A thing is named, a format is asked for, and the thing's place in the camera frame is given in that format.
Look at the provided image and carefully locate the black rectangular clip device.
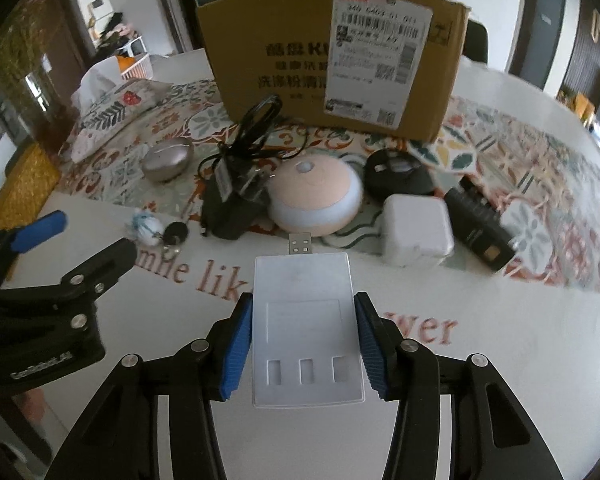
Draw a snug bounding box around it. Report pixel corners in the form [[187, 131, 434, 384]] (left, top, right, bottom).
[[443, 176, 516, 272]]

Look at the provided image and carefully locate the small white blue charm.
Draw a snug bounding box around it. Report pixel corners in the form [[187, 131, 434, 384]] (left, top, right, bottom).
[[125, 210, 164, 247]]

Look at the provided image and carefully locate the floral fabric tissue cover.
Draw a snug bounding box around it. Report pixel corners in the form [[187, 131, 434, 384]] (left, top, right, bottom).
[[64, 56, 172, 164]]

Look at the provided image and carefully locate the small black round keyfob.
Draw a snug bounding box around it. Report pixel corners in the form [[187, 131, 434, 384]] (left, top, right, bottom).
[[162, 221, 189, 259]]

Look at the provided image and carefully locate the peach round night light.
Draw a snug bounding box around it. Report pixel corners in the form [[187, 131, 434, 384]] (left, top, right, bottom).
[[266, 154, 363, 236]]

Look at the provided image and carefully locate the white basket of oranges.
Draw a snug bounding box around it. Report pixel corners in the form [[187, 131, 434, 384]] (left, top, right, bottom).
[[114, 53, 154, 80]]

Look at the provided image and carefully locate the brown cardboard box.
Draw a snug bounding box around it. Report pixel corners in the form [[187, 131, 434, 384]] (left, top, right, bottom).
[[197, 0, 469, 142]]

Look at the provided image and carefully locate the white shoe rack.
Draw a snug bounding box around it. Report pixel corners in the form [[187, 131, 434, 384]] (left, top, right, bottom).
[[96, 12, 140, 60]]

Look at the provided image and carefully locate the black round cable reel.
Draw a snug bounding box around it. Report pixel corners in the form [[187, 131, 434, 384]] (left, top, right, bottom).
[[363, 150, 434, 204]]

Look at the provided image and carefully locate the dark dining chair right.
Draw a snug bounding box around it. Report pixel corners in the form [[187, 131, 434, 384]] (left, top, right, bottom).
[[463, 20, 489, 64]]

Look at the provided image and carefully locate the woven yellow placemat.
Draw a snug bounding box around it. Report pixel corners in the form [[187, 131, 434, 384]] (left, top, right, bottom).
[[0, 143, 60, 287]]

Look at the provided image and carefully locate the white square power adapter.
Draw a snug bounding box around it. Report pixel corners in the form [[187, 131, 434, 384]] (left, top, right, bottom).
[[381, 194, 455, 268]]

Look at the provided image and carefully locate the white USB charger card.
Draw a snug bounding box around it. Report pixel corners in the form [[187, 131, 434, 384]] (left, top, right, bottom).
[[251, 233, 365, 408]]

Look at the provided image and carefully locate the patterned table runner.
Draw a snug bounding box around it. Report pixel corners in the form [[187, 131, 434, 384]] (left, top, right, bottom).
[[58, 80, 600, 292]]

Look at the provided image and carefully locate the black power adapter with cable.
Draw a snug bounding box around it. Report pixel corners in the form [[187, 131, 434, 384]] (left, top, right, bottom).
[[200, 94, 283, 240]]

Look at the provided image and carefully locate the silver oval metal case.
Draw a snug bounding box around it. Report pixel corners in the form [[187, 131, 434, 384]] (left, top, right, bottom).
[[140, 138, 194, 183]]

